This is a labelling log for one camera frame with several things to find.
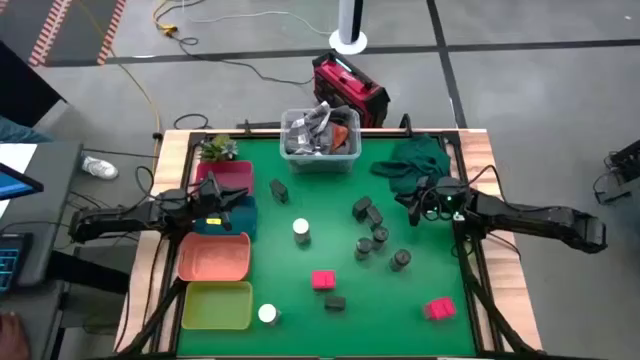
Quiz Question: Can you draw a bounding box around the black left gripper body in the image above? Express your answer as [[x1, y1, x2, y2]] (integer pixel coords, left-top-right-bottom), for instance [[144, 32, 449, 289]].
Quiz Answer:
[[182, 185, 226, 229]]

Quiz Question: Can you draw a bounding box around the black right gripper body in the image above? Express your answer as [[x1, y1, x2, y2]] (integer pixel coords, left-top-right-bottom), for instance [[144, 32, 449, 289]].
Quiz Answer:
[[423, 178, 472, 222]]

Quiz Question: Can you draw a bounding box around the orange-label black-lid spice jar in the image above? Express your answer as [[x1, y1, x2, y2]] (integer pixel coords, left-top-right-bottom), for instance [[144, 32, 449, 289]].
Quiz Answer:
[[389, 248, 413, 273]]

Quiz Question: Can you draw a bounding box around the white-lid glass spice jar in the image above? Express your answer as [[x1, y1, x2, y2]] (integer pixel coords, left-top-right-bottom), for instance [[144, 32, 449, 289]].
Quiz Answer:
[[257, 302, 282, 327], [292, 217, 312, 246]]

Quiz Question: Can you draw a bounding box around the red-lid paprika tin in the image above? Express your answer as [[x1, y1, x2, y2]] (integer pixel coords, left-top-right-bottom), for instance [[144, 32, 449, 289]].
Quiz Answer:
[[423, 296, 457, 321], [311, 269, 337, 292]]

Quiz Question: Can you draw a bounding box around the blue plastic bin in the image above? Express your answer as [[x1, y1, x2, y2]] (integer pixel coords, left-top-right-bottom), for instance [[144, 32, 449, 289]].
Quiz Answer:
[[192, 194, 259, 242]]

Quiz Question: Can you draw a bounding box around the pink plastic bin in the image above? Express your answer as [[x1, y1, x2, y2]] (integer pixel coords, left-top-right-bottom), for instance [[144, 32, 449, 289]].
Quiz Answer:
[[194, 159, 255, 197]]

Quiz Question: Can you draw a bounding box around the orange plastic bin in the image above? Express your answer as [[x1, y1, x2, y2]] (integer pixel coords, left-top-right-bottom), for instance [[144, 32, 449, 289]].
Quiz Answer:
[[177, 231, 253, 283]]

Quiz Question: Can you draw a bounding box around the dark green cloth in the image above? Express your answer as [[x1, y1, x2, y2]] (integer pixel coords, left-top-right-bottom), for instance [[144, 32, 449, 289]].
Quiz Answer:
[[369, 133, 453, 196]]

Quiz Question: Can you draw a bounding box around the small potted succulent plant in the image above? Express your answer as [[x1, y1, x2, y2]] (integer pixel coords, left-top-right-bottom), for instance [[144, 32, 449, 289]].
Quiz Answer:
[[198, 133, 240, 163]]

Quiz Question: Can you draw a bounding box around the yellow-green plastic bin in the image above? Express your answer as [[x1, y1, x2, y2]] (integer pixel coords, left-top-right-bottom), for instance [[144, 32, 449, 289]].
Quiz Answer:
[[180, 280, 255, 331]]

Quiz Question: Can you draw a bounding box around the orange cloth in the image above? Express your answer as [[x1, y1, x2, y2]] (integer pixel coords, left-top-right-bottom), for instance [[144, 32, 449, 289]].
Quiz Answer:
[[330, 123, 350, 152]]

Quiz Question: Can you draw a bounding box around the clear plastic storage box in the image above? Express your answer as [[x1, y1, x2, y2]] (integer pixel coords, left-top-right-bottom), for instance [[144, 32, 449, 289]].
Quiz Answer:
[[279, 107, 363, 175]]

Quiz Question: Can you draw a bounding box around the grey patterned cloth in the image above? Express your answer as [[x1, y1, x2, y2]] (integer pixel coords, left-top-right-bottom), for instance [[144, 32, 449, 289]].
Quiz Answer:
[[285, 101, 351, 155]]

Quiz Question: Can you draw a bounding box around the dark grey cloth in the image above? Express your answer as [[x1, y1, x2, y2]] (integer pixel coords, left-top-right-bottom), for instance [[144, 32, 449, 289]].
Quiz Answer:
[[327, 105, 354, 129]]

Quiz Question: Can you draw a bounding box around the person's shoe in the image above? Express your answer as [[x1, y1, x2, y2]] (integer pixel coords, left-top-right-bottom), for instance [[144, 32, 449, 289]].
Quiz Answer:
[[81, 155, 120, 181]]

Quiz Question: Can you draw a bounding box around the red and black toolbox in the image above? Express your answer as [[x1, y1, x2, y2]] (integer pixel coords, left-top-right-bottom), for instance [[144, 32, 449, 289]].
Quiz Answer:
[[311, 49, 392, 129]]

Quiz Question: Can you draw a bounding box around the green table mat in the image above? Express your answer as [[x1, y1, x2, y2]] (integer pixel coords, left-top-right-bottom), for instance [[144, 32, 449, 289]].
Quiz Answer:
[[177, 137, 477, 358]]

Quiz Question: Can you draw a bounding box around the grey desk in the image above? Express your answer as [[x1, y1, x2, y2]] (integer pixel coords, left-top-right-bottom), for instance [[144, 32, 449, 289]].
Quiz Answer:
[[0, 141, 84, 289]]

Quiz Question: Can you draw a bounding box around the white fan base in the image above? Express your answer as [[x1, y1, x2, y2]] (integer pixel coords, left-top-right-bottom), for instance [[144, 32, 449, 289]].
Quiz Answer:
[[328, 0, 369, 56]]

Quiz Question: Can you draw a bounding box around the tablet screen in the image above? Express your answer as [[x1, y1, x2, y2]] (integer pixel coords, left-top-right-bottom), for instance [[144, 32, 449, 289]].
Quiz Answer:
[[0, 162, 45, 202]]

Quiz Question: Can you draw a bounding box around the white paper sheet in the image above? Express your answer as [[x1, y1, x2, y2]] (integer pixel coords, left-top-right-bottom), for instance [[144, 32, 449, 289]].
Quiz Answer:
[[0, 143, 39, 174]]

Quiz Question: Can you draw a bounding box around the black backlit keyboard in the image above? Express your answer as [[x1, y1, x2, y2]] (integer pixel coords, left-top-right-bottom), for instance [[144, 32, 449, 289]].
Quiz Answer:
[[0, 232, 34, 296]]

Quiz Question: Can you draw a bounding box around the person's leg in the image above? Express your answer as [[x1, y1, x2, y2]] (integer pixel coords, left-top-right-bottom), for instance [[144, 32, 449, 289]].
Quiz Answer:
[[0, 115, 55, 145]]

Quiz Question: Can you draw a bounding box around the black panel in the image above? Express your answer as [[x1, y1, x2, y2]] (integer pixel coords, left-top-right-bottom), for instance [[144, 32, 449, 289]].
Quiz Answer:
[[0, 39, 69, 129]]

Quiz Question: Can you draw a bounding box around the person's hand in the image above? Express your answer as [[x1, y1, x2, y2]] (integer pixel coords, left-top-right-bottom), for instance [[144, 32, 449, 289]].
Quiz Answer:
[[0, 312, 32, 360]]

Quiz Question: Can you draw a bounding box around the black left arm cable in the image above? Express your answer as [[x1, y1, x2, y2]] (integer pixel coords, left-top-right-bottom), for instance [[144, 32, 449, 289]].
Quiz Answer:
[[133, 164, 211, 201]]

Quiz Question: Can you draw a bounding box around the coiled black floor cable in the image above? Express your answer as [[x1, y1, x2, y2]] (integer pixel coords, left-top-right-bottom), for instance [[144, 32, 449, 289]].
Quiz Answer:
[[172, 112, 211, 131]]

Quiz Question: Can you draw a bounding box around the long black floor cable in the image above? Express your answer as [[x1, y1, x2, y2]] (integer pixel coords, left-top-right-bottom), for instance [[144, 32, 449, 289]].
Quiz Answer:
[[172, 34, 315, 87]]

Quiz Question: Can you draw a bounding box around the black equipment with cables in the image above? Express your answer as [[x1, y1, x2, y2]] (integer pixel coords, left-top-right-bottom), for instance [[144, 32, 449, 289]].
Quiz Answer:
[[592, 139, 640, 206]]

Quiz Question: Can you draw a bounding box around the yellow extension cord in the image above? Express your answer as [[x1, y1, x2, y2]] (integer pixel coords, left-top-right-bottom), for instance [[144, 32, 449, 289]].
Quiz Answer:
[[74, 0, 180, 154]]

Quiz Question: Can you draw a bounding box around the white floor cable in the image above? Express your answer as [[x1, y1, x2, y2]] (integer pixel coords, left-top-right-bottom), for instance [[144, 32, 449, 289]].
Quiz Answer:
[[180, 0, 334, 37]]

